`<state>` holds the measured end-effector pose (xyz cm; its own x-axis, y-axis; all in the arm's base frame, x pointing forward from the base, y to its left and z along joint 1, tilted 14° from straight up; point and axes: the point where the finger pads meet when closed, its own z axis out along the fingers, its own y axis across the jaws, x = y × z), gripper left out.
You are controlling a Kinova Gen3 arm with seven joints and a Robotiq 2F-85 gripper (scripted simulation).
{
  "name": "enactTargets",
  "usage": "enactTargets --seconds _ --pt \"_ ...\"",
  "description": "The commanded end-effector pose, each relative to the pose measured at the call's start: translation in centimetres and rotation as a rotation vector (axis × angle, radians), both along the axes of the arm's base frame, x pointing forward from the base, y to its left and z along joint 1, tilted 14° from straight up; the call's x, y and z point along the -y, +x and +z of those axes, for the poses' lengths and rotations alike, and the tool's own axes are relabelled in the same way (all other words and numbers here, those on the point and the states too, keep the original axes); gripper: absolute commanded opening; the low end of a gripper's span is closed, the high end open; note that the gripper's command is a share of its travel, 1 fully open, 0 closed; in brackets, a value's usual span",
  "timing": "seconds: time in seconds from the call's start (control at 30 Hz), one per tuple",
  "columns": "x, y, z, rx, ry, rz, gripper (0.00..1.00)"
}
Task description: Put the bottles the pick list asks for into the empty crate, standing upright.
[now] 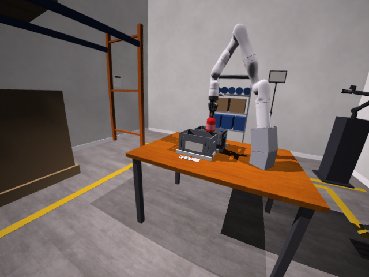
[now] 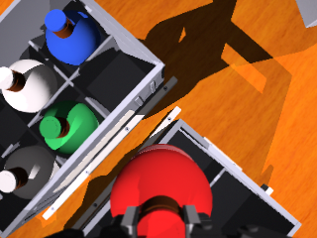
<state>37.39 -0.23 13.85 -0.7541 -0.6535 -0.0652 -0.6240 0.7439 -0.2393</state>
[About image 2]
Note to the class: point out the red bottle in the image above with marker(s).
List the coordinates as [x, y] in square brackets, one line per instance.
[160, 178]

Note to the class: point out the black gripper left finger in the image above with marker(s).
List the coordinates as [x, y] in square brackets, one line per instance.
[128, 227]

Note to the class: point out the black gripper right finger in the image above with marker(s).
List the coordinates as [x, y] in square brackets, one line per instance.
[202, 227]

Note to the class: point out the green bottle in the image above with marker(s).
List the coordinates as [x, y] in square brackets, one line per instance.
[67, 125]

